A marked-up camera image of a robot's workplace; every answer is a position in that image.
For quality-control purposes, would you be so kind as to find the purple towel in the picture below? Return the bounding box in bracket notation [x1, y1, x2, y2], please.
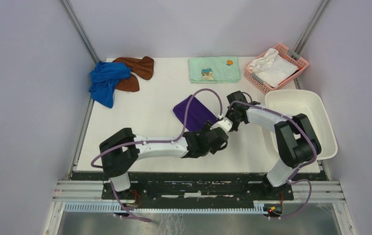
[173, 95, 217, 132]

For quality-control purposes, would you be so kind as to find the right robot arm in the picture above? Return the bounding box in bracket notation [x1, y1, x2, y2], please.
[226, 91, 322, 200]

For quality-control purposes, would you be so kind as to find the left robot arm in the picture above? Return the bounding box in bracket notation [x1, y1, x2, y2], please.
[99, 119, 232, 199]

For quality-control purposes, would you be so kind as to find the mint green cartoon towel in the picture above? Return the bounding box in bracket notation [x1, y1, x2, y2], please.
[188, 56, 241, 84]

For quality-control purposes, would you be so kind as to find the white plastic tub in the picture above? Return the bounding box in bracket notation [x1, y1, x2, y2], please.
[265, 89, 338, 160]

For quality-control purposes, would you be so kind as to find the white cloth in basket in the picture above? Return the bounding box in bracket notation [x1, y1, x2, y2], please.
[247, 48, 299, 88]

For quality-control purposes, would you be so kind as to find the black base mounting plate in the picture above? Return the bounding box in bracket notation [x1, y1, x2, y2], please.
[70, 171, 329, 210]

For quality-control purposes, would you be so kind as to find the pink plastic basket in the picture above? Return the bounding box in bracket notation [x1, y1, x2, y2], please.
[243, 44, 309, 94]

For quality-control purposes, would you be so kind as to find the brown towel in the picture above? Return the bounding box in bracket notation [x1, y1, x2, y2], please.
[113, 56, 155, 92]

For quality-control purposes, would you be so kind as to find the blue towel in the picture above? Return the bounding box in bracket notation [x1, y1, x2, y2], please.
[89, 62, 131, 108]

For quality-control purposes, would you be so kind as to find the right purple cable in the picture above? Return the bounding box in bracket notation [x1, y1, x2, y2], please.
[230, 91, 318, 220]

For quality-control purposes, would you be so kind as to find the purple cable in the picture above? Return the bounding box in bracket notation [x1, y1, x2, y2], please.
[91, 88, 224, 223]
[230, 91, 318, 220]

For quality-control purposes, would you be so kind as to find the white slotted cable duct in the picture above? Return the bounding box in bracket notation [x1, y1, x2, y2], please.
[64, 202, 267, 215]

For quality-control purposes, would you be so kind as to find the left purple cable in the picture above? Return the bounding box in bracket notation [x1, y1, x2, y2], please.
[91, 88, 224, 223]

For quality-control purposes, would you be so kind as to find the aluminium frame rail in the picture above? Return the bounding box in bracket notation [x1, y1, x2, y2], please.
[53, 181, 346, 203]

